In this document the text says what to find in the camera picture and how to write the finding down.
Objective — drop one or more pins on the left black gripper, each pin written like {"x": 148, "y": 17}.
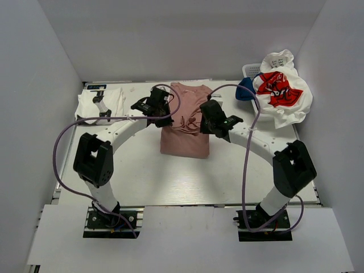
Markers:
{"x": 167, "y": 121}

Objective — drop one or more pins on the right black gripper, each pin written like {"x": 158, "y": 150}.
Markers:
{"x": 203, "y": 128}

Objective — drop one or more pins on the pink t shirt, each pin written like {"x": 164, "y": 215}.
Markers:
{"x": 183, "y": 138}

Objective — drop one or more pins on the blue t shirt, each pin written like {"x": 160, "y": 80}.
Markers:
{"x": 245, "y": 90}

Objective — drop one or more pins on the white red print t shirt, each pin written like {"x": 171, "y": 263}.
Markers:
{"x": 283, "y": 95}

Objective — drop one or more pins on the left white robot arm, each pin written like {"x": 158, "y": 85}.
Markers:
{"x": 94, "y": 160}

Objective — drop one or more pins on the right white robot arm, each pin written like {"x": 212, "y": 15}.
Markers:
{"x": 293, "y": 168}

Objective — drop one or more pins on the folded white t shirt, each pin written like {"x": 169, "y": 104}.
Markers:
{"x": 100, "y": 103}

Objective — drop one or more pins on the white plastic basket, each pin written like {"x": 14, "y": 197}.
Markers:
{"x": 251, "y": 70}

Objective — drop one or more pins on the white text t shirt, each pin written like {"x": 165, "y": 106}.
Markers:
{"x": 279, "y": 62}

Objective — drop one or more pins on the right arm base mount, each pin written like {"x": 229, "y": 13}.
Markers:
{"x": 274, "y": 232}

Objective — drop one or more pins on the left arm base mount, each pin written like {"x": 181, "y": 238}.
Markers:
{"x": 113, "y": 227}

